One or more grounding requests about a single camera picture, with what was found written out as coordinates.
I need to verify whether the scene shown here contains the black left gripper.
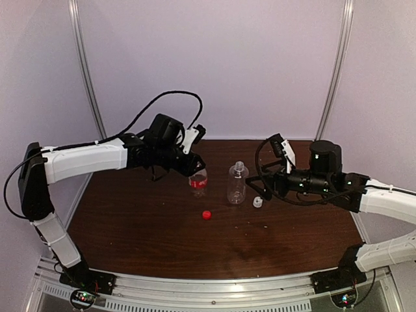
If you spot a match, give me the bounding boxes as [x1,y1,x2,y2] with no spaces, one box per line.
[153,143,205,176]

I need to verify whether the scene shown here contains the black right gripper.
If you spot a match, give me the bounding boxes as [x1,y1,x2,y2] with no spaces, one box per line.
[246,158,332,202]

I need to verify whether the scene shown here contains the red-label cola bottle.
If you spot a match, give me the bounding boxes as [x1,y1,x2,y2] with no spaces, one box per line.
[188,169,207,198]

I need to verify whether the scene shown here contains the white bottle cap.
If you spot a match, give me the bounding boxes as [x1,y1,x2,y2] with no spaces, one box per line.
[253,196,263,209]

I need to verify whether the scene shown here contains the clear plastic bottle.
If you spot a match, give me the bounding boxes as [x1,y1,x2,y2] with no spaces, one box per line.
[227,161,249,205]

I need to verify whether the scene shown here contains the red bottle cap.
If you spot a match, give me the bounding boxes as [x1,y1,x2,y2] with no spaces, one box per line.
[202,211,212,220]

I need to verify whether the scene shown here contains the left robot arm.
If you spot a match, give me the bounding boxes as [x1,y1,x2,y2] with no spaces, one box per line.
[18,114,206,289]

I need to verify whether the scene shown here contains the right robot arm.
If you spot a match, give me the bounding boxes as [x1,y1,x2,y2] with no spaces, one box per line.
[246,135,415,287]

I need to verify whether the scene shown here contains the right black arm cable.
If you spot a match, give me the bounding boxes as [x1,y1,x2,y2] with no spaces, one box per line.
[254,136,416,206]

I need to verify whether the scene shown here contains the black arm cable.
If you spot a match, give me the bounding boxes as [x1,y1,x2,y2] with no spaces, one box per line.
[3,90,204,219]
[254,136,416,206]

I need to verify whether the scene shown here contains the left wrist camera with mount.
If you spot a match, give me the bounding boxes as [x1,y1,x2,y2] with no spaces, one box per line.
[180,124,206,155]

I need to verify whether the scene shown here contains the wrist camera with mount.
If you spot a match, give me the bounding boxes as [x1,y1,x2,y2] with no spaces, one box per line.
[269,133,296,174]
[180,124,206,155]

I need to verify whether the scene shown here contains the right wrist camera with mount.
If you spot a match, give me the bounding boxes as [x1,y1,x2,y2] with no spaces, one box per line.
[269,133,296,174]

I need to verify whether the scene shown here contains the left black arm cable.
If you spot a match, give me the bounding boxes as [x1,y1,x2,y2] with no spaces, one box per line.
[3,90,204,219]

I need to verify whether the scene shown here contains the front aluminium rail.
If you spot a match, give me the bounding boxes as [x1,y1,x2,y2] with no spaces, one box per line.
[32,256,400,312]

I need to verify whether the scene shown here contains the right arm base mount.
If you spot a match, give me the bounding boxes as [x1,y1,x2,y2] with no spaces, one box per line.
[310,244,367,309]

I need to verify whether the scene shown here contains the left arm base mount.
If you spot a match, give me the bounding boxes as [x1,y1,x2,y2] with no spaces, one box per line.
[59,255,116,311]

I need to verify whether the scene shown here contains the right aluminium frame post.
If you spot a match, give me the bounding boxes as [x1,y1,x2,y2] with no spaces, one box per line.
[315,0,354,140]

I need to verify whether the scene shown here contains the aluminium frame post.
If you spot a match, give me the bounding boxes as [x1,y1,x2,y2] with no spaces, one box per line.
[68,0,107,139]
[315,0,354,140]

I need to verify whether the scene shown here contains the left aluminium frame post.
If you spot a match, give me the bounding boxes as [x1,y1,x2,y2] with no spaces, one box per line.
[68,0,107,139]

